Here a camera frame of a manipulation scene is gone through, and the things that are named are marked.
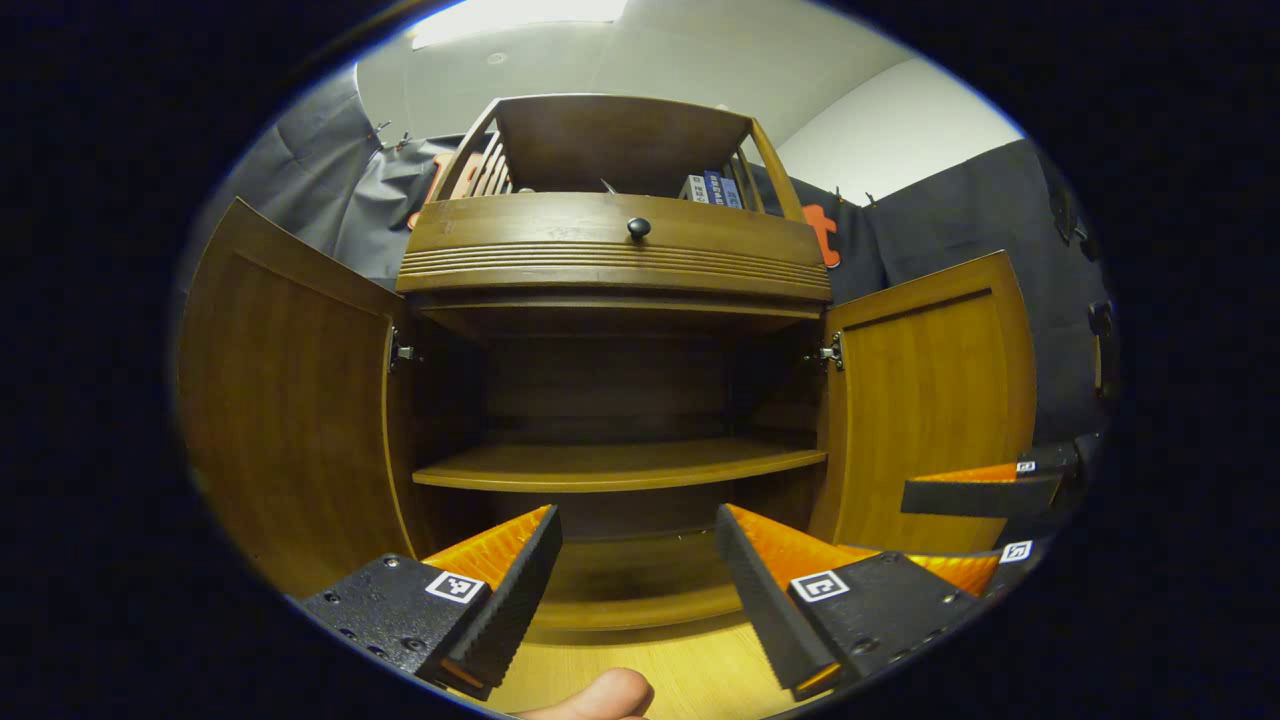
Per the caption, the wooden shoe cabinet door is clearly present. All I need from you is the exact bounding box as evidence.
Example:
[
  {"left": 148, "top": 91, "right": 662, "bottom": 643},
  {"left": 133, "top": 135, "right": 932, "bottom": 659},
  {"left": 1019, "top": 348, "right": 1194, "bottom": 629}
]
[
  {"left": 808, "top": 250, "right": 1039, "bottom": 556},
  {"left": 178, "top": 197, "right": 419, "bottom": 599}
]

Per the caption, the ceiling light panel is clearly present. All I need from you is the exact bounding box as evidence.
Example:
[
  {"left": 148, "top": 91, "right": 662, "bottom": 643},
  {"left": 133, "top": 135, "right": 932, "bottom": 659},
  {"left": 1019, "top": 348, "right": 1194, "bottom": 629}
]
[{"left": 410, "top": 0, "right": 631, "bottom": 49}]

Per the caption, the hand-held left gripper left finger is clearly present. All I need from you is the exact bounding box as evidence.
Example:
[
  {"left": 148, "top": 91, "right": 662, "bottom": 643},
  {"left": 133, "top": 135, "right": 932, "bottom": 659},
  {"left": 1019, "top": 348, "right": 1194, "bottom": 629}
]
[{"left": 298, "top": 504, "right": 564, "bottom": 702}]

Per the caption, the black backdrop cloth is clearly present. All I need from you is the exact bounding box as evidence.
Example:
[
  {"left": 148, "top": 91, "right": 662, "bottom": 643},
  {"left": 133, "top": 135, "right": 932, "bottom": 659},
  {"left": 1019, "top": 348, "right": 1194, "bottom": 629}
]
[{"left": 185, "top": 65, "right": 1116, "bottom": 446}]

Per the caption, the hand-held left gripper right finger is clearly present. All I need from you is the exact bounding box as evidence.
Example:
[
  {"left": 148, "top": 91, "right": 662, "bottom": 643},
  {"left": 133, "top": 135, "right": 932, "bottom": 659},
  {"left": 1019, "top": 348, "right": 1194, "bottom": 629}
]
[{"left": 713, "top": 503, "right": 988, "bottom": 703}]

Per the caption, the wooden inner shelf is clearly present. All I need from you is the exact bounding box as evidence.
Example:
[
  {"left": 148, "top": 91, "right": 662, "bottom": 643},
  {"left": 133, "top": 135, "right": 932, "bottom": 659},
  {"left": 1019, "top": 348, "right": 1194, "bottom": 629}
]
[{"left": 412, "top": 438, "right": 829, "bottom": 493}]

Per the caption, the wooden cabinet drawer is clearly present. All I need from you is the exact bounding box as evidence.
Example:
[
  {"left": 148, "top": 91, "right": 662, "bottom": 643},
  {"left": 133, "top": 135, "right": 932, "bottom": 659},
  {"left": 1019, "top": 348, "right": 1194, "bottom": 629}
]
[{"left": 397, "top": 192, "right": 833, "bottom": 304}]

